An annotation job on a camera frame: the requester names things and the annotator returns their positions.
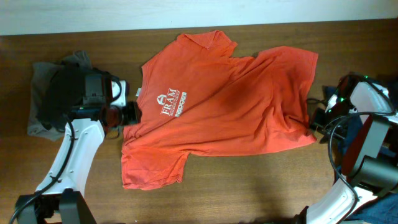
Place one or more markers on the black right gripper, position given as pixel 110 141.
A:
pixel 317 120

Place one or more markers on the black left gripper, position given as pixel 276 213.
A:
pixel 134 113

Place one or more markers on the orange printed t-shirt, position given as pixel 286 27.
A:
pixel 198 99

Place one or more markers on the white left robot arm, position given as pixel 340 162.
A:
pixel 62 190

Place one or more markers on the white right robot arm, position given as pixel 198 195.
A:
pixel 359 126

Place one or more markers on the black folded garment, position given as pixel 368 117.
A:
pixel 64 93

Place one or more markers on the grey folded garment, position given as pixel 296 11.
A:
pixel 42 73

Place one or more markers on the navy blue garment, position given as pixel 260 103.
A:
pixel 369 165

